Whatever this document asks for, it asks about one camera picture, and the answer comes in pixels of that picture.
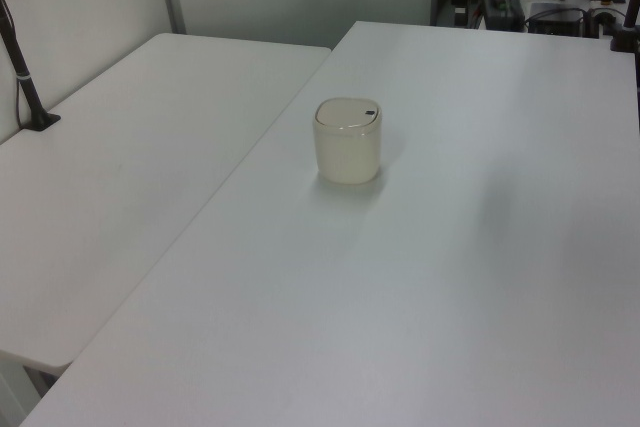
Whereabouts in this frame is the cream plastic trash bin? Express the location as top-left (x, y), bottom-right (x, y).
top-left (313, 96), bottom-right (386, 186)

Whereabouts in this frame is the grey green equipment box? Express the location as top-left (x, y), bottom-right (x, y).
top-left (481, 0), bottom-right (527, 31)

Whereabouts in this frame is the black electronics box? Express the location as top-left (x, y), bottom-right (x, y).
top-left (526, 3), bottom-right (587, 36)

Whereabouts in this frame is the dark pole with table clamp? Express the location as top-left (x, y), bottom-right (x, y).
top-left (608, 0), bottom-right (640, 54)

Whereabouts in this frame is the black pole with base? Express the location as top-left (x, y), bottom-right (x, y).
top-left (0, 0), bottom-right (63, 134)

